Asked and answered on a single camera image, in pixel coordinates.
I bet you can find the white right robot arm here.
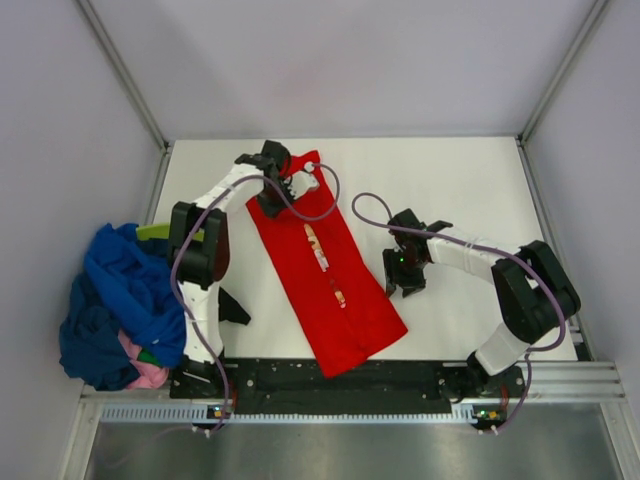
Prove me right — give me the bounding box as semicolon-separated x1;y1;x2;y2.
382;209;581;396

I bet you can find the pink t shirt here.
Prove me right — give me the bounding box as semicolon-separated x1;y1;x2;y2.
118;330;169;390

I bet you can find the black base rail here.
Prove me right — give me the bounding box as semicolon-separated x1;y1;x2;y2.
169;357;524;414

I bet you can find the blue t shirt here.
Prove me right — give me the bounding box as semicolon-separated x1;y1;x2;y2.
59;223;186;391

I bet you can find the aluminium frame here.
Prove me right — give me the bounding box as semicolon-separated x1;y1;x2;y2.
62;0;640;480

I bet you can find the green plastic basket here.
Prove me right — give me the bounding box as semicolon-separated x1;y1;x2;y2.
136;223;229;256

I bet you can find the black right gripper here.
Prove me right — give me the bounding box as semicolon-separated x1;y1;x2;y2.
384;247;428;297

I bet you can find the green t shirt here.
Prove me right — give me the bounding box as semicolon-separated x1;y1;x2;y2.
137;349;158;365

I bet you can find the white slotted cable duct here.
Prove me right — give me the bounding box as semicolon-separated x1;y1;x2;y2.
100;401;480;426

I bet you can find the red printed t shirt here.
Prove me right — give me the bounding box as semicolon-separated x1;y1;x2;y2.
244;149;410;380

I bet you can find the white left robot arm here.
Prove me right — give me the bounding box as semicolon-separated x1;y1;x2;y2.
168;140;318;397

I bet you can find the black t shirt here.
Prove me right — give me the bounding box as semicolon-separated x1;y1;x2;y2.
218;288;251;326

